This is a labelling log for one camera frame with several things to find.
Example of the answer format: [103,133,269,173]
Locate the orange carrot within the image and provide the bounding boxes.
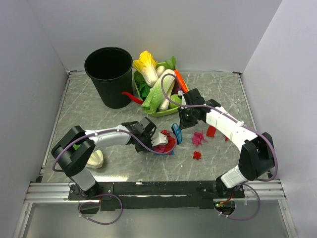
[174,69,188,93]

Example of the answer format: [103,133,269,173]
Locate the white leek stalk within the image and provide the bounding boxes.
[158,81,175,111]

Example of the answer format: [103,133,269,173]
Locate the round green cabbage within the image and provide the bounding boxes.
[168,94,182,109]

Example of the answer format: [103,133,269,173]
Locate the pink paper scrap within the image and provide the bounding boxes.
[192,131,208,147]
[154,145,166,153]

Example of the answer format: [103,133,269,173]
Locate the green cabbage on table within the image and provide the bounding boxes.
[86,150,104,169]

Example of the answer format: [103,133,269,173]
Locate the green plastic basket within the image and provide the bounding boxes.
[132,61,192,118]

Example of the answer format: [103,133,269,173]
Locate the aluminium frame rail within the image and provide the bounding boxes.
[24,180,286,203]

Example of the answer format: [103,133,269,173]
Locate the wide red paper strip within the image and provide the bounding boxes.
[206,125,216,137]

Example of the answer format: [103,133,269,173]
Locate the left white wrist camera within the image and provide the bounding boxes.
[151,132,168,147]

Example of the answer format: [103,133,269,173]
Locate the white radish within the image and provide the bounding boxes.
[156,65,165,78]

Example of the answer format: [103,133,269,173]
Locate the black plastic bucket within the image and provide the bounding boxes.
[84,47,133,109]

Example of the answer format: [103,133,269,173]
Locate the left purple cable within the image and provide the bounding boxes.
[52,128,178,226]

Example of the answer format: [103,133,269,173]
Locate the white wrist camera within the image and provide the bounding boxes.
[151,132,168,147]
[176,91,186,105]

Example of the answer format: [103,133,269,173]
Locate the purple cable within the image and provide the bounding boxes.
[52,128,178,226]
[160,73,278,221]

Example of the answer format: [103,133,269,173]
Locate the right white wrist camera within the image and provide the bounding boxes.
[176,91,186,105]

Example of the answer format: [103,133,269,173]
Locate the blue dustpan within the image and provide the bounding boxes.
[153,138,178,156]

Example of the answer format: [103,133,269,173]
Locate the purple cabbage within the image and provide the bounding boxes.
[173,84,184,94]

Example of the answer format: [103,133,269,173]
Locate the green spinach leaves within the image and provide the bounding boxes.
[133,56,176,101]

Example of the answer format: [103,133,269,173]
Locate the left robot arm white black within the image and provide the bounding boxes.
[51,117,168,199]

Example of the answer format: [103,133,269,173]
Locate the red chili pepper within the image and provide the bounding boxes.
[121,91,143,105]

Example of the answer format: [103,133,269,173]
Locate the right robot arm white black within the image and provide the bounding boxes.
[178,88,277,198]

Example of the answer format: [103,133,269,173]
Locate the long green romaine lettuce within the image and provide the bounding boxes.
[141,69,176,115]

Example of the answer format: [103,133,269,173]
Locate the yellow napa cabbage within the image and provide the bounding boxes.
[133,51,159,87]

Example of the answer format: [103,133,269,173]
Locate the small red paper scrap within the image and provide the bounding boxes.
[193,151,201,160]

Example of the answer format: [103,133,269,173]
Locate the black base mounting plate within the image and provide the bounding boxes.
[68,180,245,211]

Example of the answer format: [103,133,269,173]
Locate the blue hand brush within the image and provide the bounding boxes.
[171,123,183,145]

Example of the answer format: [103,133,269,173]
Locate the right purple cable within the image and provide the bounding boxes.
[160,73,278,221]

